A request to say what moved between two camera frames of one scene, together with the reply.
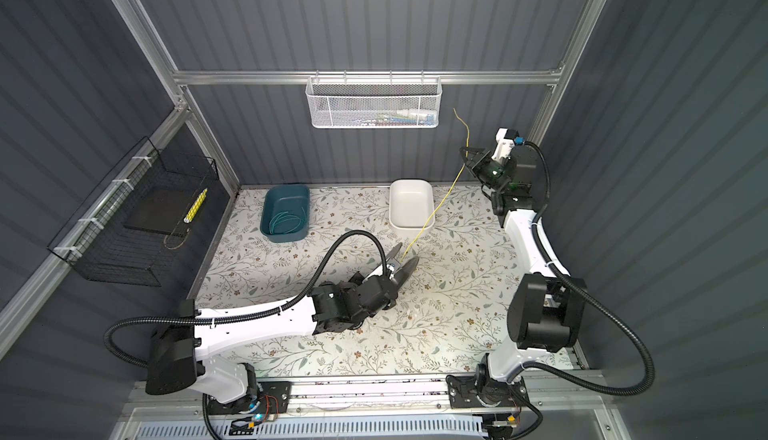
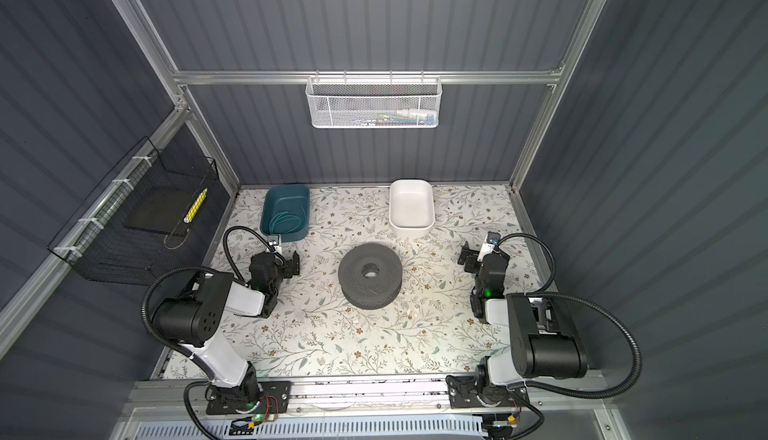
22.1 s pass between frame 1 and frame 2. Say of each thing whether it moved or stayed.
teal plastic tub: stayed
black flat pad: stayed
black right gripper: moved
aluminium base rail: stayed
